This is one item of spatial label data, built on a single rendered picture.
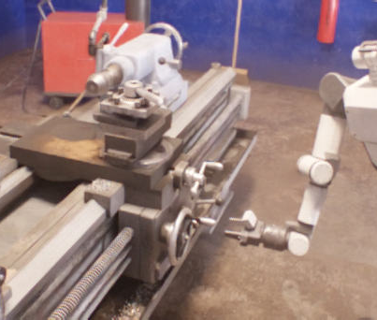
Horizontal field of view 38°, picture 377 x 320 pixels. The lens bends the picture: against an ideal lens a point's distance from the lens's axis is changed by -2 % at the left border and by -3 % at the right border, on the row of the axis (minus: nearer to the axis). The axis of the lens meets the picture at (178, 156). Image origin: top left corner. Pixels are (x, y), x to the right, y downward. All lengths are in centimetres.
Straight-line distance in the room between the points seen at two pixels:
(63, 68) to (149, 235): 313
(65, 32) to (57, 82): 45
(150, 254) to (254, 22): 417
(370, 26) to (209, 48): 169
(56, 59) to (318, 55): 261
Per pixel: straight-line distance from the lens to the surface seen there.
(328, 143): 184
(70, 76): 484
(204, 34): 598
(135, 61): 231
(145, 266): 196
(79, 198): 187
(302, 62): 581
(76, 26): 472
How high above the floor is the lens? 177
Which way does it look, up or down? 26 degrees down
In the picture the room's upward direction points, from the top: 3 degrees clockwise
